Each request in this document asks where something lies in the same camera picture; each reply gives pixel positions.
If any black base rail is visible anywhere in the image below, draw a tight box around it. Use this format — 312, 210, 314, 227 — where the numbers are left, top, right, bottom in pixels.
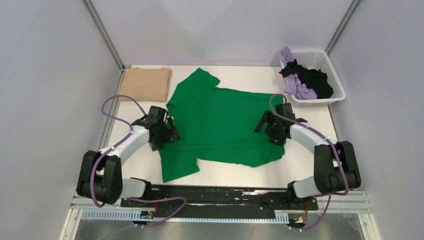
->
120, 184, 318, 220

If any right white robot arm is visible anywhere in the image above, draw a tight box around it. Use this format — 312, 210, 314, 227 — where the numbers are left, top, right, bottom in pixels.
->
254, 103, 362, 209

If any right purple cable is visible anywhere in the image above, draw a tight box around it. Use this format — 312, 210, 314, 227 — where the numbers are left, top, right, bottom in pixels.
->
268, 93, 350, 232

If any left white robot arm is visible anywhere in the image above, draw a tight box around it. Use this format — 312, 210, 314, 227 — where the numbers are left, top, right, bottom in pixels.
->
76, 106, 180, 208

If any green t-shirt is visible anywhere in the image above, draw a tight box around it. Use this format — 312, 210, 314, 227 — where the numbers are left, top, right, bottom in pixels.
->
159, 68, 285, 183

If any white plastic basket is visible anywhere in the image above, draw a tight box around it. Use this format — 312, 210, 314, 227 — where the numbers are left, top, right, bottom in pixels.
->
279, 47, 346, 108

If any folded beige t-shirt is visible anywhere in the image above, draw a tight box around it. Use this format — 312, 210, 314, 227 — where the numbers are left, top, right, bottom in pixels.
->
119, 67, 173, 102

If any lilac t-shirt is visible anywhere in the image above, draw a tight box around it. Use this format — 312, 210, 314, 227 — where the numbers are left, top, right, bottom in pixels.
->
279, 46, 318, 100

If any black t-shirt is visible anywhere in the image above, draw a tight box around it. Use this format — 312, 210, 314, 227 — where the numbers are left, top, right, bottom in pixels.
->
281, 60, 334, 99

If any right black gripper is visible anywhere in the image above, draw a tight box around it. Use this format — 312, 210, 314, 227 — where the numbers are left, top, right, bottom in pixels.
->
254, 110, 287, 146

